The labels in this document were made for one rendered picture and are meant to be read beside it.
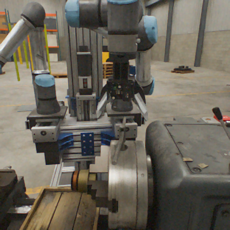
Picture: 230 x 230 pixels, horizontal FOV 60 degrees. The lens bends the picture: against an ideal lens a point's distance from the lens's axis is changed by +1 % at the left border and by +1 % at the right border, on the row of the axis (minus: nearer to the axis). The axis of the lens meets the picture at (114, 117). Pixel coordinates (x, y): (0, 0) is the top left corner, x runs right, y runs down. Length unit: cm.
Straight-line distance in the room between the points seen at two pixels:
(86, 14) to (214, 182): 56
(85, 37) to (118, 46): 94
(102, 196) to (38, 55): 102
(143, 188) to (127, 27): 46
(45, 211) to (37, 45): 97
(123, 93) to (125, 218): 39
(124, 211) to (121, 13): 55
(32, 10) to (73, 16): 70
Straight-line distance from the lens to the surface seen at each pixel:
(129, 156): 68
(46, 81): 130
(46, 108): 133
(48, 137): 125
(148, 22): 97
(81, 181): 78
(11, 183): 102
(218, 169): 63
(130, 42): 51
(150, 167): 72
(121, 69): 50
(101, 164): 80
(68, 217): 97
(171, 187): 57
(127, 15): 50
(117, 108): 131
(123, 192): 65
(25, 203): 115
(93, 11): 62
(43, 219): 99
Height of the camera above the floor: 157
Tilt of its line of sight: 20 degrees down
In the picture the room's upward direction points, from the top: straight up
